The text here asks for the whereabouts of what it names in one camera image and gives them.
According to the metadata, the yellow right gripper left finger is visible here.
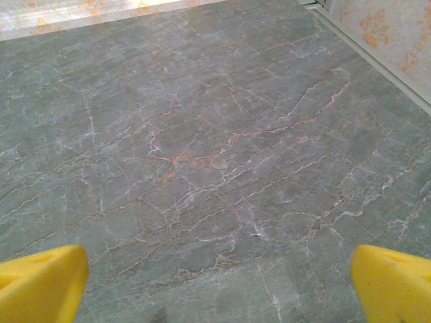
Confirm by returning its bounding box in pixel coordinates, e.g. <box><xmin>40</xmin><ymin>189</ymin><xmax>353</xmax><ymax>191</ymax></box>
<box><xmin>0</xmin><ymin>244</ymin><xmax>90</xmax><ymax>323</ymax></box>

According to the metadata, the aluminium side rail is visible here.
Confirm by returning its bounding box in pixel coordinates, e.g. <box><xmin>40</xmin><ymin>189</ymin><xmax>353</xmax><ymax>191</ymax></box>
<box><xmin>300</xmin><ymin>0</ymin><xmax>431</xmax><ymax>115</ymax></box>

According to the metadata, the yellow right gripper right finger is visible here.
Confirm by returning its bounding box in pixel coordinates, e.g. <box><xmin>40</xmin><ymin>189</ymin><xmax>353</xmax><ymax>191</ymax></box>
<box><xmin>350</xmin><ymin>244</ymin><xmax>431</xmax><ymax>323</ymax></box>

